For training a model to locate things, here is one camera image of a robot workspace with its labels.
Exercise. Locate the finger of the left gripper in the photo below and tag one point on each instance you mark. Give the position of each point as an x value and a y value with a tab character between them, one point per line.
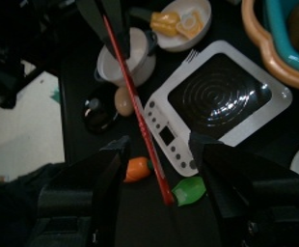
94	13
120	19

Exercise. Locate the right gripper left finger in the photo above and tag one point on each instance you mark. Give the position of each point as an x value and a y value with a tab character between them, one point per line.
84	199

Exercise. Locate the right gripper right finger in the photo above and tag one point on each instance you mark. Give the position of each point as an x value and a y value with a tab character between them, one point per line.
252	193

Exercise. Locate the red toy knife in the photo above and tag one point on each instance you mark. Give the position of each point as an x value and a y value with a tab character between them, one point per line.
144	128

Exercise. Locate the yellow toy food piece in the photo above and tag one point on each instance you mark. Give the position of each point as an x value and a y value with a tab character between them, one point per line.
165	24

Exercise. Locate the green toy leaf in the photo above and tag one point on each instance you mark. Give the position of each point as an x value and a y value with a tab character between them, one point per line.
189	191

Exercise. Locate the white toy pot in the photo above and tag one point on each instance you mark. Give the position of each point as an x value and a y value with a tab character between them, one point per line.
142	64

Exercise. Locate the white oval bowl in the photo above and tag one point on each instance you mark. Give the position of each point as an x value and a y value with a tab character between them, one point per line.
176	45

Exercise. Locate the orange toy carrot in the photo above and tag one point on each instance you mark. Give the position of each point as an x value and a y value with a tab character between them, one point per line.
137	170

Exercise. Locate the white toy fork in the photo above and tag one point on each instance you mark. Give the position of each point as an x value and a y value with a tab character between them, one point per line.
193	56

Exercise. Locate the black round toy item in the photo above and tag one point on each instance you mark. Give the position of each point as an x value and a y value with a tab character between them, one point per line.
100	119

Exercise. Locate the beige toy egg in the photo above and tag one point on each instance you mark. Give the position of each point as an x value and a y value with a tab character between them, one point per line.
124	103

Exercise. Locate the black office chair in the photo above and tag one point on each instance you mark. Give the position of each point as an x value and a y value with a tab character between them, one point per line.
2	83

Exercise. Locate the white toy induction stove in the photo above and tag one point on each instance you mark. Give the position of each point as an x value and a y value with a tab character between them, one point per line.
221	96

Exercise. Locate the teal basket with orange rim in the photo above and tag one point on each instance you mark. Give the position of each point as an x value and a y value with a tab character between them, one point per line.
281	64

